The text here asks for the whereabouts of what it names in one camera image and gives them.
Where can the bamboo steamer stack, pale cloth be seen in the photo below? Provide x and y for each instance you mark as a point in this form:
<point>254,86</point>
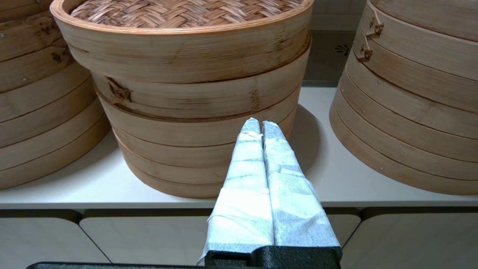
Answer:
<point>410,112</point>

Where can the steel panel with flower vents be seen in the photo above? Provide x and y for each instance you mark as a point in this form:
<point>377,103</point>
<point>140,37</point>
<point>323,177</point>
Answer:
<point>321,67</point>

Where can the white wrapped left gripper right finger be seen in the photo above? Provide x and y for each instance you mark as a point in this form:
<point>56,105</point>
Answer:
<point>295,216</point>

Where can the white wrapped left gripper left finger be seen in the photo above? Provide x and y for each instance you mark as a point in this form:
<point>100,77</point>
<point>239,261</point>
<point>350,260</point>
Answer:
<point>246,205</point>

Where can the white cabinet door panel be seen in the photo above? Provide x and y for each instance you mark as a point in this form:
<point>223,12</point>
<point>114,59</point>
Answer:
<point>149,239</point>
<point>410,243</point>
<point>37,243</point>

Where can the light woven bamboo steamer lid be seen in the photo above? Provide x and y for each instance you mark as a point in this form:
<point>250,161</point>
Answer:
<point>186,56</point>

